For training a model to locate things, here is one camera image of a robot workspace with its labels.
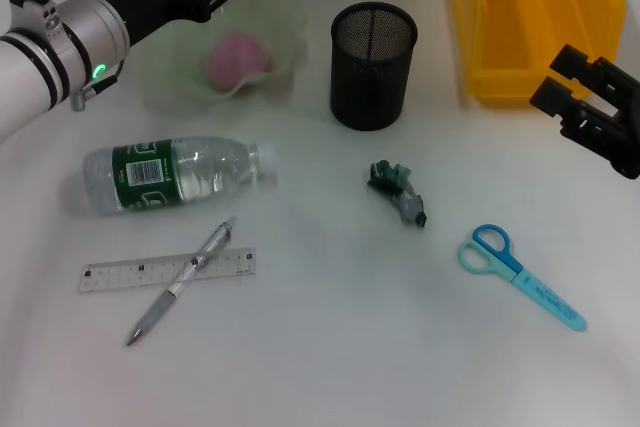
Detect left gripper dark cable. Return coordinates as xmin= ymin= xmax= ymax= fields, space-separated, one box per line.
xmin=69 ymin=59 xmax=126 ymax=112

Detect silver ballpoint pen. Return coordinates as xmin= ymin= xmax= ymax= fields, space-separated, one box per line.
xmin=123 ymin=216 xmax=239 ymax=347

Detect pink toy peach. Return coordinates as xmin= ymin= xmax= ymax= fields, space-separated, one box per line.
xmin=206 ymin=32 xmax=277 ymax=92

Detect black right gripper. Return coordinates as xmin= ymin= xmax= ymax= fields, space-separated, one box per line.
xmin=529 ymin=43 xmax=640 ymax=179

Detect clear plastic ruler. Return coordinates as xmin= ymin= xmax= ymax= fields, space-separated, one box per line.
xmin=77 ymin=246 xmax=257 ymax=294

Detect yellow plastic bin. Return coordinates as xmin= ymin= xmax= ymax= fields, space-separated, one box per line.
xmin=448 ymin=0 xmax=629 ymax=109

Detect blue scissors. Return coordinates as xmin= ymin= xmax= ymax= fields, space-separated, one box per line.
xmin=457 ymin=223 xmax=587 ymax=332

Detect clear water bottle green label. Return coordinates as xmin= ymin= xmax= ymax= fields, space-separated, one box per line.
xmin=82 ymin=135 xmax=279 ymax=217

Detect green translucent plastic bowl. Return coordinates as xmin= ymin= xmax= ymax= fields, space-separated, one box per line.
xmin=117 ymin=0 xmax=310 ymax=117

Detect black mesh pen holder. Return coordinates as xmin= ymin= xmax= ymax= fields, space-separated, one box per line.
xmin=328 ymin=1 xmax=419 ymax=132

